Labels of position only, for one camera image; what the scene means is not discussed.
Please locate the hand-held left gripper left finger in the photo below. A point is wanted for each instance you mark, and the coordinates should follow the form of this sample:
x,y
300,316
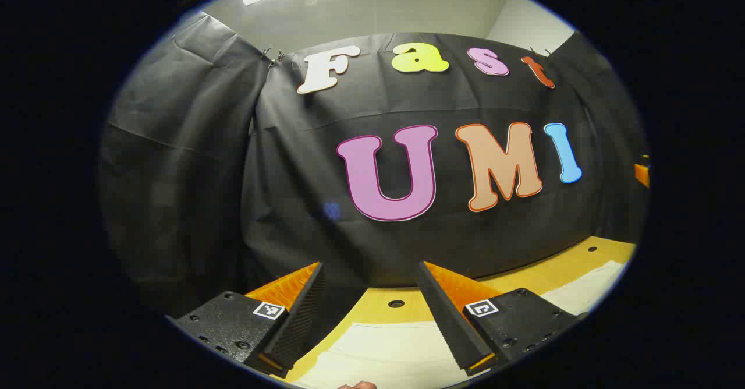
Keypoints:
x,y
300,325

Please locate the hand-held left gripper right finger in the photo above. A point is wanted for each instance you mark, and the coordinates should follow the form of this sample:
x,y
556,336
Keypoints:
x,y
448,325

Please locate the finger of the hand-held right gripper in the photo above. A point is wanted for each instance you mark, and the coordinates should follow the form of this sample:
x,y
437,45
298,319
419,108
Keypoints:
x,y
642,174

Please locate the white jeans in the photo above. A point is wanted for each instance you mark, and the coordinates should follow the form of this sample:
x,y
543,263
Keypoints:
x,y
396,354

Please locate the black backdrop cloth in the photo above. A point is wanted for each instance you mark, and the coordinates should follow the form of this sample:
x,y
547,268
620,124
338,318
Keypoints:
x,y
291,173

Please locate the metal binder clip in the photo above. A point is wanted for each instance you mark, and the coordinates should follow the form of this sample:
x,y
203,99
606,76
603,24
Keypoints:
x,y
538,51
271,57

